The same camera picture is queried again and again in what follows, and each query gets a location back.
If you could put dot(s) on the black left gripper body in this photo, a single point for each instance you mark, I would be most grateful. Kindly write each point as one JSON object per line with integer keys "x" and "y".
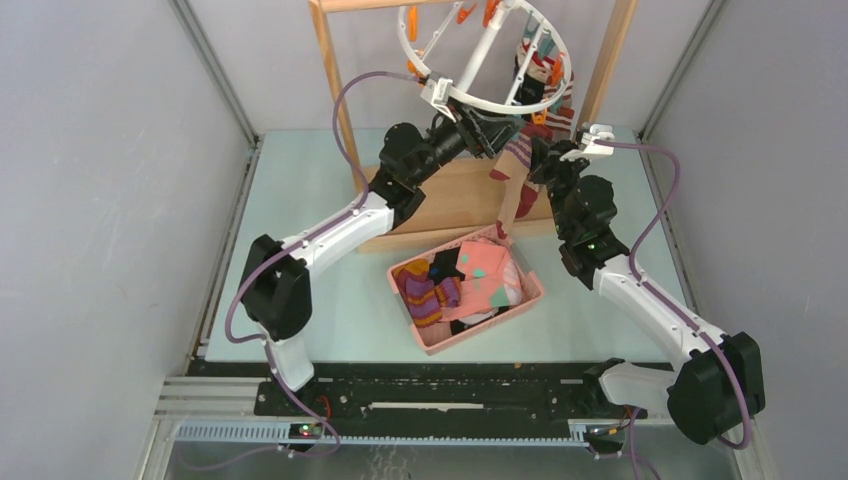
{"x": 475, "y": 137}

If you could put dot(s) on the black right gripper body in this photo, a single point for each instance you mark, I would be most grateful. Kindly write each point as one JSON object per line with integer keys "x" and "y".
{"x": 558, "y": 175}

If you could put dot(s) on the beige red striped sock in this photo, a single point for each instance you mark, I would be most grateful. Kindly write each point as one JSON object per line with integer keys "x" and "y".
{"x": 529, "y": 193}

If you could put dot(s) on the orange cuffed grey sock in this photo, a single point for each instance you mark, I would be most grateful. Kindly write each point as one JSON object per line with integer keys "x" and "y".
{"x": 560, "y": 115}

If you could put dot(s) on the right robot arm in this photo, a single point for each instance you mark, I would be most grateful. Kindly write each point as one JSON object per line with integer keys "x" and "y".
{"x": 715, "y": 385}

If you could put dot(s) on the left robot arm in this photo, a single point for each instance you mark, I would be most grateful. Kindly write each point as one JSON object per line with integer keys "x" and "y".
{"x": 276, "y": 290}

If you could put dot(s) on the wooden hanger stand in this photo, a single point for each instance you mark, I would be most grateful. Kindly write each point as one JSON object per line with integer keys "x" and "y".
{"x": 462, "y": 197}

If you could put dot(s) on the white round clip hanger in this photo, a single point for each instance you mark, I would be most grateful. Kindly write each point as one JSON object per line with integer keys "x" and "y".
{"x": 539, "y": 37}

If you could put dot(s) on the pink mint sock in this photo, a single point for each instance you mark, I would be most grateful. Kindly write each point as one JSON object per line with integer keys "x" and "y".
{"x": 492, "y": 281}

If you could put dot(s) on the orange clothespin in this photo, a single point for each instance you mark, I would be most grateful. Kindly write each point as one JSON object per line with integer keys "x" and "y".
{"x": 412, "y": 24}

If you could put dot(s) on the purple striped sock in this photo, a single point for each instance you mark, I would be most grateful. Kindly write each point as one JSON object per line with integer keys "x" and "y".
{"x": 424, "y": 297}

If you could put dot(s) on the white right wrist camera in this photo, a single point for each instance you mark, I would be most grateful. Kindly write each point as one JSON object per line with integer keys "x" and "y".
{"x": 593, "y": 144}

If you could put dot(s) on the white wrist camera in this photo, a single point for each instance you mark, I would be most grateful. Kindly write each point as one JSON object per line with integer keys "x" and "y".
{"x": 593, "y": 144}
{"x": 436, "y": 93}

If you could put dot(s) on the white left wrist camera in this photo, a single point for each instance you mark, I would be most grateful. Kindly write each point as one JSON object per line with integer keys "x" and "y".
{"x": 436, "y": 93}

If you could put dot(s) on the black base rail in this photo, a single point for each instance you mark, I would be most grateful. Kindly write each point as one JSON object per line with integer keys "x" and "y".
{"x": 463, "y": 401}

